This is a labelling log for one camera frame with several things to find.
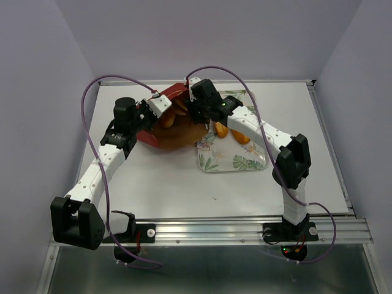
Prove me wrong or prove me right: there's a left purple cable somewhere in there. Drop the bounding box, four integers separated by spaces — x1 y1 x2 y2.
81 73 164 270

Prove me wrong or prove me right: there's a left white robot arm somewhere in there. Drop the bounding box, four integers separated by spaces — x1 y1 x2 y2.
50 97 157 250

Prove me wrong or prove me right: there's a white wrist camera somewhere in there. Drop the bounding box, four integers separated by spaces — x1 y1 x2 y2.
184 77 201 102
147 95 172 118

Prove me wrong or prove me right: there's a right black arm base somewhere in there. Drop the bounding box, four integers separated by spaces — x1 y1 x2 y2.
262 222 319 263

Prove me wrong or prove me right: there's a red brown paper bag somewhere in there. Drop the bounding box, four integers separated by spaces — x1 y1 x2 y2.
137 83 208 150

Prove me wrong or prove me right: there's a floral patterned tray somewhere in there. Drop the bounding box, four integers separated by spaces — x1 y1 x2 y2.
195 89 271 174

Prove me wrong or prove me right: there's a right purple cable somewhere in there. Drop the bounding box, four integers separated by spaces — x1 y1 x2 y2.
183 66 339 265

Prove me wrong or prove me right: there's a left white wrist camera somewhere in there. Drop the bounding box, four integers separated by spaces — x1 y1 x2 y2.
147 95 172 118

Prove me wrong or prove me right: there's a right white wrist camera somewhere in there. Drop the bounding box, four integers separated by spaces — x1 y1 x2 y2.
184 77 201 102

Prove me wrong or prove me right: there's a purple cable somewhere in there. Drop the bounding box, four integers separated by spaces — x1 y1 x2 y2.
183 66 339 265
81 73 164 270

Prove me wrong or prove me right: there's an aluminium mounting rail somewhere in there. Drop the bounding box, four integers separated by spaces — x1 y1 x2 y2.
111 216 373 247

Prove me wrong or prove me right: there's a long orange baguette bread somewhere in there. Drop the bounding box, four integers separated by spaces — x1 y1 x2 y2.
214 122 229 138

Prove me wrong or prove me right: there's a brown ring bagel bread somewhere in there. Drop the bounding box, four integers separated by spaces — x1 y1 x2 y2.
159 111 176 129

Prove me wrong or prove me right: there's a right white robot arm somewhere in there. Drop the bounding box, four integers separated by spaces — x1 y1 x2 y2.
183 78 311 239

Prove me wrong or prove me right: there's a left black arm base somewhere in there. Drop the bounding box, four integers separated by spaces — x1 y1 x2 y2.
113 223 156 263

